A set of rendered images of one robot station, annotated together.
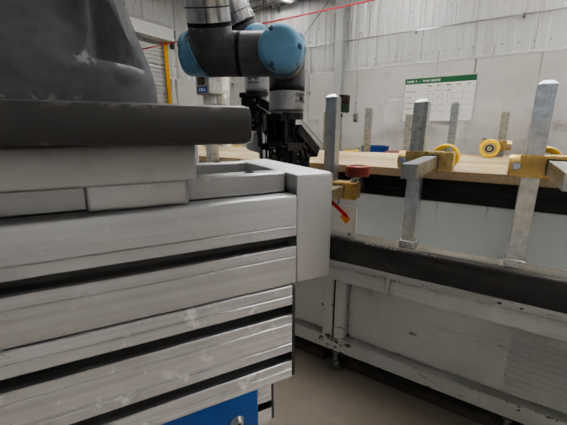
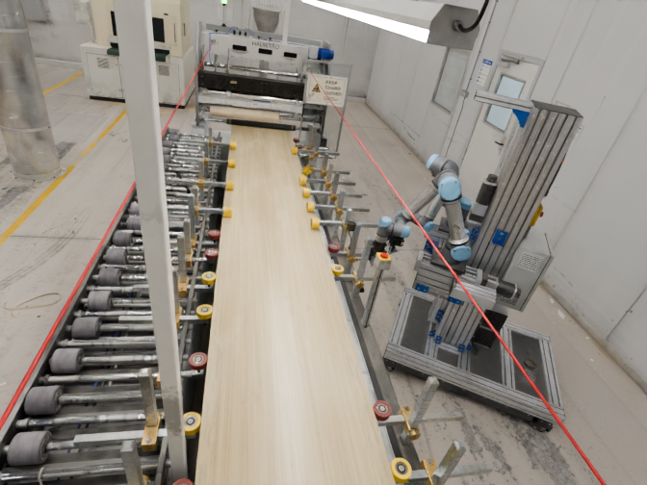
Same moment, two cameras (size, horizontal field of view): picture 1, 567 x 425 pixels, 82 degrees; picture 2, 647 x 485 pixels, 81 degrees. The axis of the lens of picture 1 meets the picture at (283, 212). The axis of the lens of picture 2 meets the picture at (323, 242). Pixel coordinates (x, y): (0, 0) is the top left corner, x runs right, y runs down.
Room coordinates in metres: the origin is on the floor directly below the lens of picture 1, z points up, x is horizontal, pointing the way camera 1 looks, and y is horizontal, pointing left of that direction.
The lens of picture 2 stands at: (2.84, 1.19, 2.35)
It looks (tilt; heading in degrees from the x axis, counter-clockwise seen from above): 32 degrees down; 222
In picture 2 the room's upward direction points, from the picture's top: 10 degrees clockwise
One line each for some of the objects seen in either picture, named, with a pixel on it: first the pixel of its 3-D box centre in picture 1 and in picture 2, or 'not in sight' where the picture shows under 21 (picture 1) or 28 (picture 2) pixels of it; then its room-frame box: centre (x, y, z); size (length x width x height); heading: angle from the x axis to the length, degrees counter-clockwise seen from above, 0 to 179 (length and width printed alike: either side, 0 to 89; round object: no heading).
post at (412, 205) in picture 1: (413, 190); (344, 236); (0.89, -0.36, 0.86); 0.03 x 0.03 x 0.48; 57
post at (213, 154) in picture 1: (212, 155); (372, 296); (1.30, 0.28, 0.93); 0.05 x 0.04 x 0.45; 57
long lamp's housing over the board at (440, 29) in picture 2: not in sight; (343, 3); (1.31, -0.32, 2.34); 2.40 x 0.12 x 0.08; 57
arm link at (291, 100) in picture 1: (288, 103); not in sight; (0.73, -0.01, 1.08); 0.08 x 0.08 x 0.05
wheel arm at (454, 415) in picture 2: not in sight; (417, 419); (1.65, 0.89, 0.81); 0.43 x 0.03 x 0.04; 147
